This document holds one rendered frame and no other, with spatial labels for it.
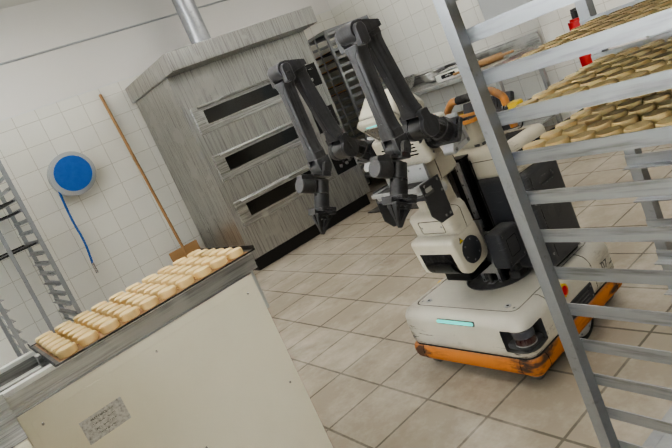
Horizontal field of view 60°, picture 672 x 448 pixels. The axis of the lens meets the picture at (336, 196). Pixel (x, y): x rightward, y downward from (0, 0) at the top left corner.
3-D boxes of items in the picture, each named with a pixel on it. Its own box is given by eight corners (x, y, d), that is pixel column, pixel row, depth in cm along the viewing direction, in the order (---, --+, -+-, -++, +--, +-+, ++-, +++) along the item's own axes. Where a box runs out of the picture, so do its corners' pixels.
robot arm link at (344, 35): (377, 5, 179) (357, 16, 188) (349, 22, 172) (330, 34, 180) (443, 129, 191) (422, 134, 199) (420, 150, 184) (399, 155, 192)
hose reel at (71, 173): (134, 251, 560) (81, 146, 541) (139, 251, 548) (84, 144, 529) (93, 273, 537) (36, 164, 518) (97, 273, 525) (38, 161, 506)
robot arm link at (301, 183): (331, 160, 217) (318, 164, 224) (305, 158, 211) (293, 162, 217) (332, 192, 216) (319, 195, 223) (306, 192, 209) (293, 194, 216)
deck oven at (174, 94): (267, 275, 499) (163, 53, 465) (213, 271, 598) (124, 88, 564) (391, 198, 583) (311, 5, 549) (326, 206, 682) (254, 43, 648)
